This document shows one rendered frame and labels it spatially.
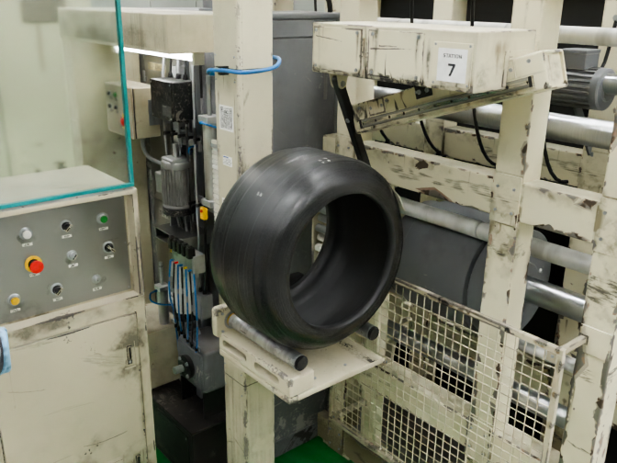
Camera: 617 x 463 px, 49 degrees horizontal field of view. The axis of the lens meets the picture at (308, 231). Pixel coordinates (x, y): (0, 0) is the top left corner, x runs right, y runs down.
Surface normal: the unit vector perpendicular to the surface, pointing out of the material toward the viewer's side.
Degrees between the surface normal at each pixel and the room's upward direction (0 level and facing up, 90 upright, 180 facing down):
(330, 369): 0
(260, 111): 90
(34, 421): 90
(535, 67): 90
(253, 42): 90
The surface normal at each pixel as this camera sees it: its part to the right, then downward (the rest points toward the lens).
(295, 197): 0.10, -0.29
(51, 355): 0.64, 0.26
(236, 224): -0.69, -0.22
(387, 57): -0.77, 0.20
